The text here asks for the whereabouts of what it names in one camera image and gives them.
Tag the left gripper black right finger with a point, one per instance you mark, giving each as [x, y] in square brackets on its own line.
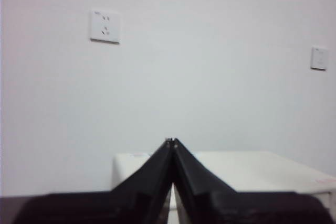
[236, 208]

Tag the white wall socket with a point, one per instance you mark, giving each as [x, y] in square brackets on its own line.
[105, 26]
[319, 58]

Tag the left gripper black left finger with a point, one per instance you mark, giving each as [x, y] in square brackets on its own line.
[118, 208]

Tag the cream Toshiba toaster oven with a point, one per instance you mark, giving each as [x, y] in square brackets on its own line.
[262, 171]

